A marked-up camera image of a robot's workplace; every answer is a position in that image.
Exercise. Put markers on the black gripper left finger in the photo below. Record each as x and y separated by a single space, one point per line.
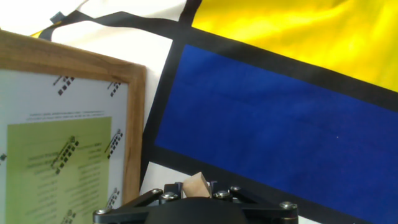
124 214

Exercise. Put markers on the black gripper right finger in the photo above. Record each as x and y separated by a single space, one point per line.
270 213

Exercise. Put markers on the small wooden cube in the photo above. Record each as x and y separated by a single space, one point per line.
195 186

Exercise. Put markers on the colour block patterned cloth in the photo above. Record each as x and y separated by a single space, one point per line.
264 124

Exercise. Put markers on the wooden picture frame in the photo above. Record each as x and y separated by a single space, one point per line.
135 124

